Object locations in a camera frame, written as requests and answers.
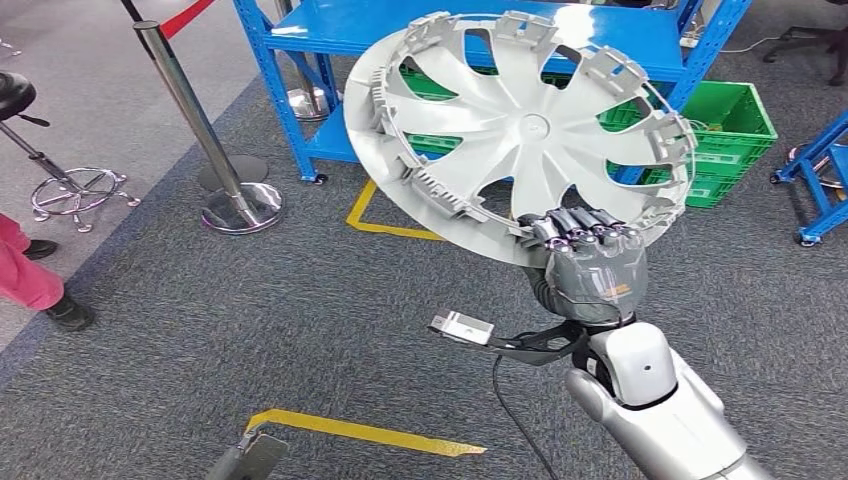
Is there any blue metal rack frame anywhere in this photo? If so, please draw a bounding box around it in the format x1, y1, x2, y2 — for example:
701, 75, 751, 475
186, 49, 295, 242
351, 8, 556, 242
770, 109, 848, 248

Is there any white floor cable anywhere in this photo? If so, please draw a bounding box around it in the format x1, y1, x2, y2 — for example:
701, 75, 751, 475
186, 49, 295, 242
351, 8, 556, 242
680, 26, 763, 56

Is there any yellow floor tape marking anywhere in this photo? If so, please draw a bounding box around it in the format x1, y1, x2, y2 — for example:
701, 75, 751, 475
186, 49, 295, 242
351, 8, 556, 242
245, 408, 488, 458
345, 178, 445, 243

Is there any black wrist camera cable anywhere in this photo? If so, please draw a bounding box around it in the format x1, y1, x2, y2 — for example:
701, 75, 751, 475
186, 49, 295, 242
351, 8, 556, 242
491, 354, 561, 480

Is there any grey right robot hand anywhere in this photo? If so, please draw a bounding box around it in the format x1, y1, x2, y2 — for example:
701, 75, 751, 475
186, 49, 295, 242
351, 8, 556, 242
516, 206, 649, 326

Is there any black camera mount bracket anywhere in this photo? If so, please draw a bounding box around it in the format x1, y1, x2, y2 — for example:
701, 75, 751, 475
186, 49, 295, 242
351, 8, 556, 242
483, 321, 591, 367

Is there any grey plastic wheel cover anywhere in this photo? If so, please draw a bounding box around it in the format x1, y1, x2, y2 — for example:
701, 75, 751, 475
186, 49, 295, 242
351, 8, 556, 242
342, 9, 698, 270

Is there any red barrier belt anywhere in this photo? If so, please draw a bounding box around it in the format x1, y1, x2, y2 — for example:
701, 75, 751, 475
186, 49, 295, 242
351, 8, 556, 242
160, 0, 217, 40

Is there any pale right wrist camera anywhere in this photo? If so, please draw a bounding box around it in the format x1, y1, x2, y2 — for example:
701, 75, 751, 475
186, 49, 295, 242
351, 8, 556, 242
429, 311, 496, 347

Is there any black stool chrome base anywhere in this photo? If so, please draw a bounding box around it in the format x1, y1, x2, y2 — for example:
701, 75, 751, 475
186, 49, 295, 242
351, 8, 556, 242
0, 71, 142, 234

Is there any person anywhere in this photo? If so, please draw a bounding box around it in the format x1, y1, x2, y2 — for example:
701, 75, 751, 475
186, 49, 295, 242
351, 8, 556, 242
0, 213, 96, 333

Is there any black office chair base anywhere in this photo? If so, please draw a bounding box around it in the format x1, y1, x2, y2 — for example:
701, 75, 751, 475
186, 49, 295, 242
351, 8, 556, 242
761, 26, 848, 87

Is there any chrome stanchion post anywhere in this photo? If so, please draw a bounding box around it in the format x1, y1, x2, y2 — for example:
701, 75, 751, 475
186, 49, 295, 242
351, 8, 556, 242
274, 0, 331, 122
132, 19, 285, 235

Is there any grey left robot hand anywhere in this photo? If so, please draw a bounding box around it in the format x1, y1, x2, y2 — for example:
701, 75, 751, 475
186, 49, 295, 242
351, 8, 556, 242
203, 423, 291, 480

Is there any blue metal shelf rack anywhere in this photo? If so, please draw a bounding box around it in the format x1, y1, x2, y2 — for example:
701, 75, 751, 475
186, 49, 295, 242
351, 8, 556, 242
231, 0, 755, 185

